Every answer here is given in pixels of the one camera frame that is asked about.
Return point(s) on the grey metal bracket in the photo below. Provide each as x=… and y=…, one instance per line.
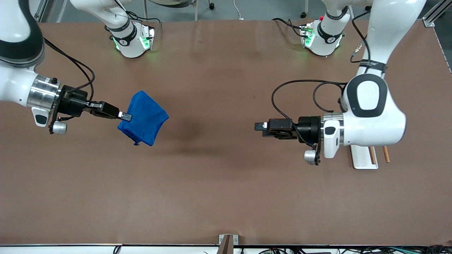
x=227, y=245

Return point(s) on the white rack with wooden bars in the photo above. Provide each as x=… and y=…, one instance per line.
x=362, y=158

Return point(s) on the beige stool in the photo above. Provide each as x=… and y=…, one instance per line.
x=169, y=2

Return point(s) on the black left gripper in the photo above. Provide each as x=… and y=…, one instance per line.
x=309, y=129

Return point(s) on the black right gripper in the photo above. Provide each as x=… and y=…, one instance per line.
x=72, y=104

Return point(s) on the aluminium frame profile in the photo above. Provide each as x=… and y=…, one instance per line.
x=40, y=10
x=429, y=22

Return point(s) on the blue microfiber towel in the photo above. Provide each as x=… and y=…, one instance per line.
x=144, y=116

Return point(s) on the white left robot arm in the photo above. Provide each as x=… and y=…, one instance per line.
x=367, y=120

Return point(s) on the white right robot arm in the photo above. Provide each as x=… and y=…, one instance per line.
x=14, y=88

